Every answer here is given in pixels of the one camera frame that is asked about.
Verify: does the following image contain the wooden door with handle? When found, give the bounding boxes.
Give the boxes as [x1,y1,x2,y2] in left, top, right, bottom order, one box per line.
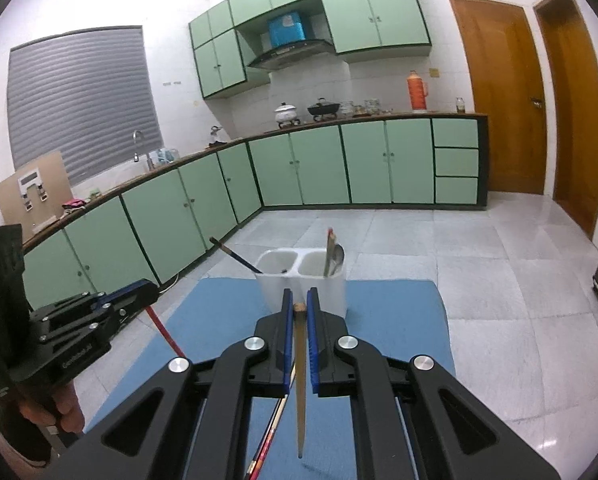
[448,0,547,195]

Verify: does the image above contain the green wall cabinets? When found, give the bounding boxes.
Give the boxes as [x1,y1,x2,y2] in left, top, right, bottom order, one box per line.
[188,0,432,100]

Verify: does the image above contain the person's left forearm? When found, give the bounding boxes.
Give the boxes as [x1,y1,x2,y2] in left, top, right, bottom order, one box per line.
[0,402,54,468]

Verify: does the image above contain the orange thermos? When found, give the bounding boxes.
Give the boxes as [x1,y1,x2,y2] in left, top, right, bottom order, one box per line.
[406,71,430,112]

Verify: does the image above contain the plain wooden door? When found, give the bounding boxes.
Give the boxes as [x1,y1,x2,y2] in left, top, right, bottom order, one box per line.
[533,0,598,241]

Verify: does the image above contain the blue mat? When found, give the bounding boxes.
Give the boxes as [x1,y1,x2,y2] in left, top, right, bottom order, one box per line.
[81,277,455,480]

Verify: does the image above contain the black wok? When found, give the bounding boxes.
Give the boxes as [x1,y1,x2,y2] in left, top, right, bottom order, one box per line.
[306,98,341,121]

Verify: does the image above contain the green base cabinets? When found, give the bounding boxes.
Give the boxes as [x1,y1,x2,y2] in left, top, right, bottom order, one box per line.
[0,112,489,321]

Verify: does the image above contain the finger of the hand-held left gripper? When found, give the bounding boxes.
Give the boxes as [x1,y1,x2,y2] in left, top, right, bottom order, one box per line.
[29,279,160,322]
[36,302,152,346]

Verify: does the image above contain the black range hood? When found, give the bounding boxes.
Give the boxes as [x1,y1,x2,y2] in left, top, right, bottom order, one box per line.
[246,39,332,71]

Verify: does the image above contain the row of assorted chopsticks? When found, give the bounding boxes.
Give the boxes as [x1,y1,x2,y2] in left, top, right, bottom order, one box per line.
[253,360,297,476]

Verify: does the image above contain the white two-compartment utensil holder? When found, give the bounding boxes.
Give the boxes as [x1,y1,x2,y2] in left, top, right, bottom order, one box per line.
[254,247,348,318]

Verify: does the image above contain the white cooking pot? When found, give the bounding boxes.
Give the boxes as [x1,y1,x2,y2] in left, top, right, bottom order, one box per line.
[274,102,300,125]

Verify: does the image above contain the white cable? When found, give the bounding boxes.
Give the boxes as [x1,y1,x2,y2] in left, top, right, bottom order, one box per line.
[156,272,185,293]

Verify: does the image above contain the grey window blind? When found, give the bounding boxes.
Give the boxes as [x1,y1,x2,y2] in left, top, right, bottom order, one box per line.
[7,25,162,173]

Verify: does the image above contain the cardboard board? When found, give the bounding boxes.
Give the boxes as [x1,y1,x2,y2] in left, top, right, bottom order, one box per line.
[0,150,72,233]

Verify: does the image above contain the chrome faucet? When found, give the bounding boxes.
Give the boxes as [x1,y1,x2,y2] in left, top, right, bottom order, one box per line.
[132,130,155,171]

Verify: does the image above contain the white bracket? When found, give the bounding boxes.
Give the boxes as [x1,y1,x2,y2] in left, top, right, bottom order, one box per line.
[18,172,47,211]

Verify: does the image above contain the person's left hand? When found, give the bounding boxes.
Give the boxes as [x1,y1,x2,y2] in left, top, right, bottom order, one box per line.
[16,380,86,436]

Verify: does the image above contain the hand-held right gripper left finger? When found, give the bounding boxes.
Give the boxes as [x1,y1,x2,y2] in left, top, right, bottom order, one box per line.
[46,288,296,480]

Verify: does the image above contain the blue hood chimney cover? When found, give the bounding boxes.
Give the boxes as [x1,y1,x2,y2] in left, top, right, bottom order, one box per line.
[267,10,307,47]

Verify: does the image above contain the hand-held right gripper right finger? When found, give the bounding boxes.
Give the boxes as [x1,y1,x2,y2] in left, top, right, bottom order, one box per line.
[306,287,562,480]

